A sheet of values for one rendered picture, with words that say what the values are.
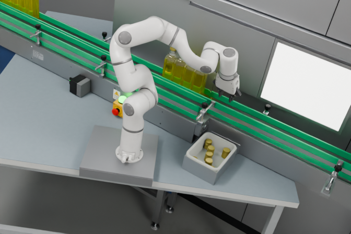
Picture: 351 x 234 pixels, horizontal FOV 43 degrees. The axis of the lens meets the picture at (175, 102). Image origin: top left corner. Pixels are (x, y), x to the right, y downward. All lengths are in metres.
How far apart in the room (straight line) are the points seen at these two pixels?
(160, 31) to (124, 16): 0.84
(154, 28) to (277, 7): 0.63
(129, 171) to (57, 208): 1.00
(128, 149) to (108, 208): 0.96
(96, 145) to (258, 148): 0.77
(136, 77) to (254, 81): 0.66
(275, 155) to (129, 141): 0.70
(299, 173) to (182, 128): 0.60
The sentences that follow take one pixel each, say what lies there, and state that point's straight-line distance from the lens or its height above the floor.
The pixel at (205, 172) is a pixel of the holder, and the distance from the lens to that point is 2.02.
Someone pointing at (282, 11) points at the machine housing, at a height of 1.44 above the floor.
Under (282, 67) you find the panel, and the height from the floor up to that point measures 1.19.
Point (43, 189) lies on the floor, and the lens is 2.98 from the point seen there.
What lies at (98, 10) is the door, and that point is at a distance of 4.71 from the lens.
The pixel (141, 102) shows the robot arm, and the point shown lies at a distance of 1.85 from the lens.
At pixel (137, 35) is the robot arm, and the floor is 1.39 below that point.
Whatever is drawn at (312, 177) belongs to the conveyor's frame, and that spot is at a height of 0.82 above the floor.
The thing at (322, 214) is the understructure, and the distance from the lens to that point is 2.56.
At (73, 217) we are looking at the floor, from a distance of 2.82.
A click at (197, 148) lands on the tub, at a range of 2.12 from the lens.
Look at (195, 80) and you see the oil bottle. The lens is 2.19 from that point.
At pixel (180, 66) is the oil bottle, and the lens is 2.20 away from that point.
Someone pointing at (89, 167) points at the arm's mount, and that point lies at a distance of 1.95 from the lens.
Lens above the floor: 2.17
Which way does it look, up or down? 35 degrees down
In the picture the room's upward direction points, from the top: 11 degrees clockwise
